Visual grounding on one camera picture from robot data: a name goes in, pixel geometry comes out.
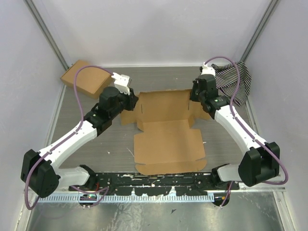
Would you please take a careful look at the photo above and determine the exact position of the brown cardboard box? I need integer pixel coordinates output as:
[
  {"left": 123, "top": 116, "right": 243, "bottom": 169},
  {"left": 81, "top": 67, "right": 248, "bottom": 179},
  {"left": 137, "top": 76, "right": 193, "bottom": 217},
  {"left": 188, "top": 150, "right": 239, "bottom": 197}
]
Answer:
[
  {"left": 61, "top": 60, "right": 113, "bottom": 99},
  {"left": 120, "top": 90, "right": 210, "bottom": 175}
]

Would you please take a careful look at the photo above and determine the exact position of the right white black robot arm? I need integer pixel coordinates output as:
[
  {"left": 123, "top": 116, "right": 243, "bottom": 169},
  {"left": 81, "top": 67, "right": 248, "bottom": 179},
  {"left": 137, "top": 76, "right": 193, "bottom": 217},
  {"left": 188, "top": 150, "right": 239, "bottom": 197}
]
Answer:
[{"left": 190, "top": 74, "right": 280, "bottom": 190}]

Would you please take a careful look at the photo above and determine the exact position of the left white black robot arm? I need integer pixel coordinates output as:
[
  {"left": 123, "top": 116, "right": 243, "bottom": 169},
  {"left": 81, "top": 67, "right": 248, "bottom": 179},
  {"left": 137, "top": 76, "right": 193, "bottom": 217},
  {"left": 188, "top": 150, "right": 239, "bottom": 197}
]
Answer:
[{"left": 21, "top": 87, "right": 138, "bottom": 198}]

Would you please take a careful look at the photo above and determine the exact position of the folded brown cardboard box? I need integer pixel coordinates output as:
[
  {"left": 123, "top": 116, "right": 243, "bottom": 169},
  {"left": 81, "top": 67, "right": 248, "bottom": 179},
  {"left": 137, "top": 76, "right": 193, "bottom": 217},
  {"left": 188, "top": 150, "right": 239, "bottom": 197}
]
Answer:
[{"left": 61, "top": 60, "right": 113, "bottom": 99}]

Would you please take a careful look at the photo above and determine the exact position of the striped black white cloth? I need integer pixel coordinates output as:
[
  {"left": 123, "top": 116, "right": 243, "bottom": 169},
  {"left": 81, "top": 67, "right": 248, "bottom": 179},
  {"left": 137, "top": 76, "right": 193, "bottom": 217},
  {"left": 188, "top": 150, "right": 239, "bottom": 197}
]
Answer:
[{"left": 211, "top": 62, "right": 252, "bottom": 106}]

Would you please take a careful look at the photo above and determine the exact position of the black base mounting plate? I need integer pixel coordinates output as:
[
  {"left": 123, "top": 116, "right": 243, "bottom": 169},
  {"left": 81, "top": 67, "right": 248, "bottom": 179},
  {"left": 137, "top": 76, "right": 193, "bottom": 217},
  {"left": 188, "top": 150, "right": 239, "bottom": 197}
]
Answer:
[{"left": 68, "top": 171, "right": 241, "bottom": 196}]

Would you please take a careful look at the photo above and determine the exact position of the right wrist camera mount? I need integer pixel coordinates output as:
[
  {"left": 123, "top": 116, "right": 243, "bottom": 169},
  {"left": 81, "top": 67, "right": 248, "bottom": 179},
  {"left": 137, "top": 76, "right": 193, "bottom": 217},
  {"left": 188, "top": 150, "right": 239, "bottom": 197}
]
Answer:
[{"left": 200, "top": 62, "right": 216, "bottom": 76}]

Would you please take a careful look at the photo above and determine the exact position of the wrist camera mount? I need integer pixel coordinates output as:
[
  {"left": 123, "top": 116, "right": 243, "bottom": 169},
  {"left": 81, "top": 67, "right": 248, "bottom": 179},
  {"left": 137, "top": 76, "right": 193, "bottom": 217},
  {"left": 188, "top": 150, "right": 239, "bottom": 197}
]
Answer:
[
  {"left": 200, "top": 62, "right": 216, "bottom": 76},
  {"left": 111, "top": 72, "right": 130, "bottom": 95}
]

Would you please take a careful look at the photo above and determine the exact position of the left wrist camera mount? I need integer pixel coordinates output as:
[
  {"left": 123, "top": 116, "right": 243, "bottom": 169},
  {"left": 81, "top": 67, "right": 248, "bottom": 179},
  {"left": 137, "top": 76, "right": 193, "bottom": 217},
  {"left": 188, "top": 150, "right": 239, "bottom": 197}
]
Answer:
[{"left": 111, "top": 72, "right": 130, "bottom": 95}]

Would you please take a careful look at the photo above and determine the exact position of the aluminium rail front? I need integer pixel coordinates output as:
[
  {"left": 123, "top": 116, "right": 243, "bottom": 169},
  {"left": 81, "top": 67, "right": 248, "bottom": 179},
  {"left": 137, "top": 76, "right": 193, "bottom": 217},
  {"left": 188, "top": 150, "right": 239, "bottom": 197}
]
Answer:
[{"left": 24, "top": 172, "right": 286, "bottom": 193}]

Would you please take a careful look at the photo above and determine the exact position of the slotted grey cable duct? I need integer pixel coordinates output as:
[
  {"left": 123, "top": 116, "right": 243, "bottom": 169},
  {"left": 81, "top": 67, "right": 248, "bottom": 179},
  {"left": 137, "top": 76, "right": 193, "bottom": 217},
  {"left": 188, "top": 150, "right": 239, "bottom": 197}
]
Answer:
[{"left": 39, "top": 193, "right": 215, "bottom": 203}]

